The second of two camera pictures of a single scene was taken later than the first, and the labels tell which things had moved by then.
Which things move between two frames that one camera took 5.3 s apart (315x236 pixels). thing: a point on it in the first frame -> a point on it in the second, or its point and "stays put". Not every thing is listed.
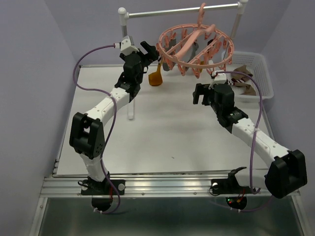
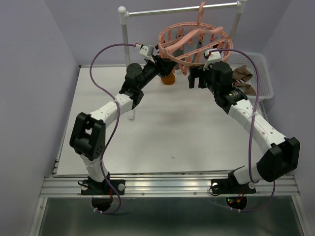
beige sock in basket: [249, 91] stays put
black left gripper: [152, 56] -> [163, 66]
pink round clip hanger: [196, 46] stays put
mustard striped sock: [155, 78] -> [169, 80]
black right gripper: [202, 89] -> [197, 71]
